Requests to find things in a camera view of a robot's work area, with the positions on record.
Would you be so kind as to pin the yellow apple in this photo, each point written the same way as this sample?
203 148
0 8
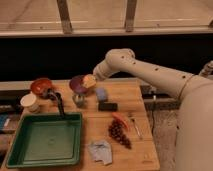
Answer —
89 81

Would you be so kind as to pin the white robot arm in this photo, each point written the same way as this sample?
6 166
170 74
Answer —
194 143

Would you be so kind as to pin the purple bowl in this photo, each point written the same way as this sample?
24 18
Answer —
77 86

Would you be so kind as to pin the red bowl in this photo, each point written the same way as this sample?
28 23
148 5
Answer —
39 85

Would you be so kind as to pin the blue sponge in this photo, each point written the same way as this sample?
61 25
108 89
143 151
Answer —
101 94

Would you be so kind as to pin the black rectangular block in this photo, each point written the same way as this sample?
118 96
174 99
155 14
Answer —
107 106

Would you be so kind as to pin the small metal cup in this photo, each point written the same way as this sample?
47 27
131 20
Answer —
79 100

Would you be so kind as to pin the metal fork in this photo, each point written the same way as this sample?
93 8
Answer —
135 126

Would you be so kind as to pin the dark grape bunch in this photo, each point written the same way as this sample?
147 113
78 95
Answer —
115 131

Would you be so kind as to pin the black ladle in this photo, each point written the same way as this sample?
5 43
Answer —
57 97

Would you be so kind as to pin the crumpled grey cloth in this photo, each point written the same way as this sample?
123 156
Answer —
100 151

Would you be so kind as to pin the white cup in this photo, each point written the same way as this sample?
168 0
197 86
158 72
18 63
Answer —
29 102

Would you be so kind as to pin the green plastic tray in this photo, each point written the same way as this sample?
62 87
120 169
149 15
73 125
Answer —
46 140

